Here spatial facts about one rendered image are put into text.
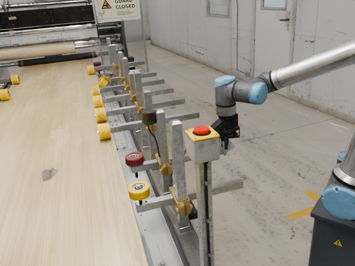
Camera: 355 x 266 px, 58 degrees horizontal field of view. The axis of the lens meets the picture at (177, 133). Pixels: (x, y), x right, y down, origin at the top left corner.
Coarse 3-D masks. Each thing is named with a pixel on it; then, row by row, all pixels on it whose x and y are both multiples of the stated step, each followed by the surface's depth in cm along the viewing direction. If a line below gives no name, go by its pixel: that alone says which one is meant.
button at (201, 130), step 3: (198, 126) 83; (201, 126) 83; (204, 126) 82; (195, 129) 81; (198, 129) 81; (201, 129) 81; (204, 129) 81; (207, 129) 80; (195, 132) 81; (198, 132) 80; (201, 132) 80; (204, 132) 80; (207, 132) 80
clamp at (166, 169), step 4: (156, 156) 146; (160, 164) 139; (164, 164) 139; (168, 164) 139; (160, 168) 140; (164, 168) 137; (168, 168) 138; (172, 168) 139; (160, 172) 139; (164, 172) 138; (168, 172) 139
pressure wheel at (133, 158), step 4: (132, 152) 143; (136, 152) 143; (140, 152) 143; (128, 156) 141; (132, 156) 140; (136, 156) 140; (140, 156) 139; (128, 160) 138; (132, 160) 137; (136, 160) 137; (140, 160) 138; (128, 164) 138; (132, 164) 138; (136, 164) 138; (140, 164) 139; (136, 176) 144
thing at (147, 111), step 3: (144, 111) 130; (147, 111) 130; (150, 111) 130; (153, 111) 130; (156, 123) 132; (147, 126) 132; (156, 126) 132; (150, 132) 134; (153, 135) 135; (156, 141) 136; (156, 144) 137; (159, 153) 138; (159, 156) 139
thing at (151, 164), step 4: (220, 148) 151; (220, 152) 151; (184, 156) 146; (188, 156) 147; (148, 160) 145; (152, 160) 145; (156, 160) 144; (172, 160) 145; (184, 160) 147; (188, 160) 148; (144, 164) 142; (148, 164) 143; (152, 164) 143; (156, 164) 144; (172, 164) 146; (132, 168) 141; (136, 168) 141; (140, 168) 142; (144, 168) 143; (148, 168) 143; (152, 168) 144; (132, 172) 142; (136, 172) 142
